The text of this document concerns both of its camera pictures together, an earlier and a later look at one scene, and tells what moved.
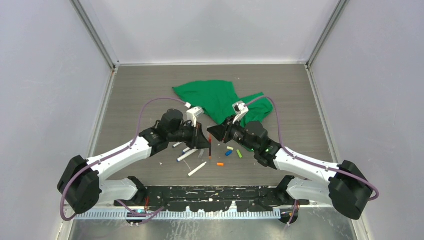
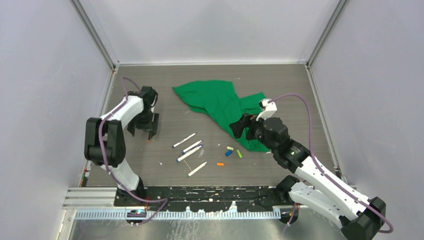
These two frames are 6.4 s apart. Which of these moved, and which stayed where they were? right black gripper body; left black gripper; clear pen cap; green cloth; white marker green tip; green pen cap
Moved: right black gripper body; left black gripper
Stayed: clear pen cap; green pen cap; green cloth; white marker green tip
